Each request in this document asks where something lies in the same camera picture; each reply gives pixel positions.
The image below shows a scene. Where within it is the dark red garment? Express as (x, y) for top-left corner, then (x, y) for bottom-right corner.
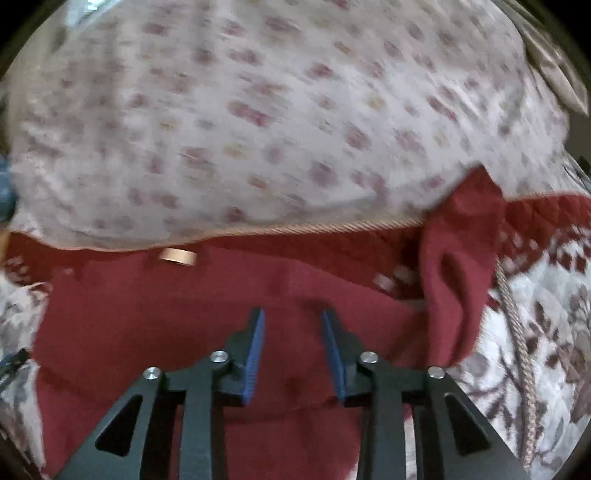
(33, 168), (507, 479)

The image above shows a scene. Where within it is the beige curtain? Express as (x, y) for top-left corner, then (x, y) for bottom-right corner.
(498, 1), (589, 116)

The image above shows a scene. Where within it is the floral white pillow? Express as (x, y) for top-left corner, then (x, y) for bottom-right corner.
(8, 1), (572, 250)

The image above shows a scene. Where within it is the red and white floral blanket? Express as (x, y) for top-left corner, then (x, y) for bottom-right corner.
(1, 196), (590, 479)

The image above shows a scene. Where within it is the blue plastic bag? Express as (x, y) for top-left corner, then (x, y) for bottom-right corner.
(0, 156), (18, 224)

